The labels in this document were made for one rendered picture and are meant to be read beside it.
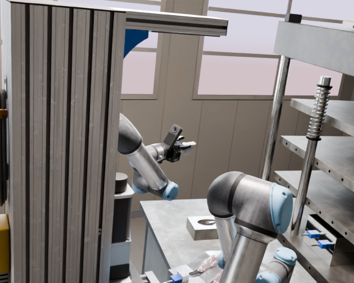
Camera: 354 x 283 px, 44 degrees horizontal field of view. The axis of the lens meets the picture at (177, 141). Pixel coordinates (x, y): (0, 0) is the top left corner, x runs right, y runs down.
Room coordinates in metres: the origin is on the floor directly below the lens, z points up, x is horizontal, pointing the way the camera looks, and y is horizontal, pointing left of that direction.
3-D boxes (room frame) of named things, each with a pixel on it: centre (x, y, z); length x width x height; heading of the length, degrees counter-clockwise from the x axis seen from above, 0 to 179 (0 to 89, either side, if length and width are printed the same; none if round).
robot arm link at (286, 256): (1.31, -0.40, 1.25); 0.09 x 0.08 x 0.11; 147
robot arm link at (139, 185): (1.70, 0.12, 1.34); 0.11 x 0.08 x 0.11; 52
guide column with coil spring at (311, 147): (2.42, -0.77, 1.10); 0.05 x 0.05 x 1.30
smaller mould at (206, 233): (2.28, -0.22, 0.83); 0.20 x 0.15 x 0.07; 108
